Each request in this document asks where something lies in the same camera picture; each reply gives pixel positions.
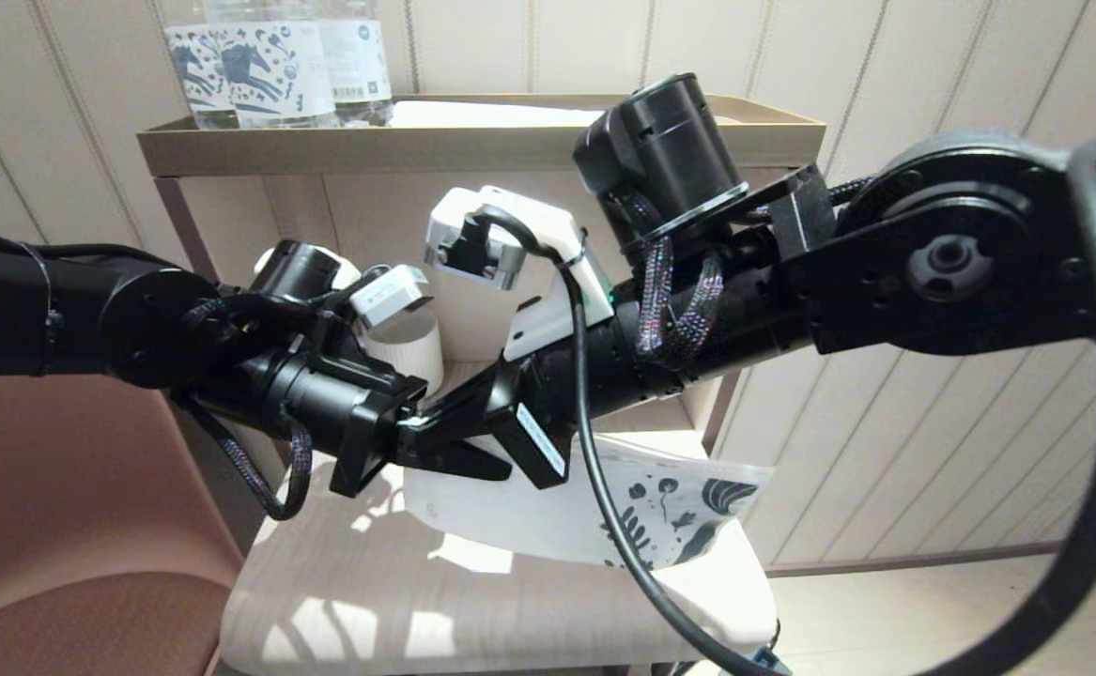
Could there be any white floral zip pouch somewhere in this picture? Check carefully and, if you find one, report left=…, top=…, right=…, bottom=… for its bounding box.
left=404, top=434, right=774, bottom=571

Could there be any white ribbed ceramic mug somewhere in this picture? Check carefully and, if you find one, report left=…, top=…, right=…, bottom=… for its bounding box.
left=364, top=310, right=443, bottom=395

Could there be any light wood shelf table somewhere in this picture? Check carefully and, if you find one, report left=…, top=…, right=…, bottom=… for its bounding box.
left=153, top=167, right=811, bottom=676

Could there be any flat white plastic packet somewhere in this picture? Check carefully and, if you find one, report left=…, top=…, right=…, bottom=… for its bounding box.
left=388, top=100, right=595, bottom=128

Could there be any bronze metal tray top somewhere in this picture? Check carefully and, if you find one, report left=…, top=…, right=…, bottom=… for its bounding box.
left=137, top=92, right=827, bottom=179

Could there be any reddish brown chair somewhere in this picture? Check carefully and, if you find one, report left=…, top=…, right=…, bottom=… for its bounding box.
left=0, top=376, right=248, bottom=676

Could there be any blue black base device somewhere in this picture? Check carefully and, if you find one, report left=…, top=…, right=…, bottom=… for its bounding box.
left=717, top=646, right=793, bottom=676

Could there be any clear bottle barcode label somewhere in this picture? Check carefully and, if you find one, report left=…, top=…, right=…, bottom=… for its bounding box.
left=317, top=0, right=394, bottom=126

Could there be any clear bottle horse print label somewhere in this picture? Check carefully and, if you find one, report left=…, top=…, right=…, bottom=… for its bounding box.
left=164, top=0, right=239, bottom=131
left=205, top=0, right=337, bottom=130

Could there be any braided black left arm cable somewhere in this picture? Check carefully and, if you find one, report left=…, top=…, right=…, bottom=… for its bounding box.
left=177, top=394, right=312, bottom=522

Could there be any white right camera bracket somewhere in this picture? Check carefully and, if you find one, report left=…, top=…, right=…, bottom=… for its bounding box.
left=472, top=186, right=614, bottom=360

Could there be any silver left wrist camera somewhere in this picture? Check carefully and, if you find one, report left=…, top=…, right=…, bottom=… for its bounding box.
left=352, top=265, right=436, bottom=330

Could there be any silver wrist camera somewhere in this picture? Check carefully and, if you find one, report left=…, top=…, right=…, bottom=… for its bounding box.
left=352, top=265, right=436, bottom=330
left=425, top=188, right=530, bottom=290

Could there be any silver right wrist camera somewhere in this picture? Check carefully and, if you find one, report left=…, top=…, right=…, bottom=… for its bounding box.
left=425, top=188, right=530, bottom=290

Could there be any braided grey right arm cable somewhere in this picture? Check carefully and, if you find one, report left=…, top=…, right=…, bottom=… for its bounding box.
left=637, top=235, right=725, bottom=369

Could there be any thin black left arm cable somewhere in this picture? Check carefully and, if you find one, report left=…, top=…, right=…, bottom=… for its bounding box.
left=0, top=218, right=135, bottom=266

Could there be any brown wall baseboard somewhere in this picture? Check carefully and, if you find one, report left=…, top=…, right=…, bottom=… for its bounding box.
left=765, top=533, right=1096, bottom=578

